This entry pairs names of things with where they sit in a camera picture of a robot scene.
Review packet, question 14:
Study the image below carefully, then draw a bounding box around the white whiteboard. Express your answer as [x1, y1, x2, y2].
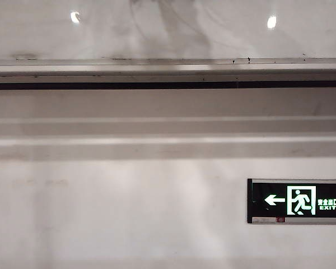
[0, 0, 336, 61]

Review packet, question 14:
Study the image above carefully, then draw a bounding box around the aluminium whiteboard tray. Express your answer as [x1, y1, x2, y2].
[0, 57, 336, 91]

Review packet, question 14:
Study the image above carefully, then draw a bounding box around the green black exit sign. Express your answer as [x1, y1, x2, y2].
[246, 178, 336, 225]

